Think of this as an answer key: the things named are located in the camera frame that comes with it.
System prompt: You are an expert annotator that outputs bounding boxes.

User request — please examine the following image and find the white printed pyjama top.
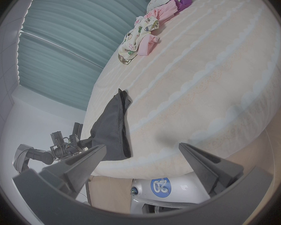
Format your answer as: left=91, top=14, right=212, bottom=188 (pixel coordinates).
left=118, top=16, right=160, bottom=65

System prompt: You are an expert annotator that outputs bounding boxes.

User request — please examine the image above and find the blue-green curtain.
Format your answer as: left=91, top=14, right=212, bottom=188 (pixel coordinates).
left=20, top=0, right=153, bottom=68
left=17, top=32, right=104, bottom=112

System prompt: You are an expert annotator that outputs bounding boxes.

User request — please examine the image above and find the bed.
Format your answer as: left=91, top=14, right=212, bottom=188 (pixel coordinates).
left=81, top=0, right=281, bottom=208

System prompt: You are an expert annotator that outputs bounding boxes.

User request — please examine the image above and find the black T-shirt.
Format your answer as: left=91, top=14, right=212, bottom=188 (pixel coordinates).
left=90, top=88, right=133, bottom=162

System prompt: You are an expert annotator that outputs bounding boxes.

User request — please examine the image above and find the purple garment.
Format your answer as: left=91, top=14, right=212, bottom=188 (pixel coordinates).
left=170, top=0, right=193, bottom=15

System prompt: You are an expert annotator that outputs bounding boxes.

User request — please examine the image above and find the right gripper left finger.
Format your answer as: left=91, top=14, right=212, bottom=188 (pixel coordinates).
left=39, top=144, right=108, bottom=196

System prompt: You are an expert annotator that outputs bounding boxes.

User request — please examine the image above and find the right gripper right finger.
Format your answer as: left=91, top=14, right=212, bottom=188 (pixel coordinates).
left=179, top=142, right=245, bottom=195

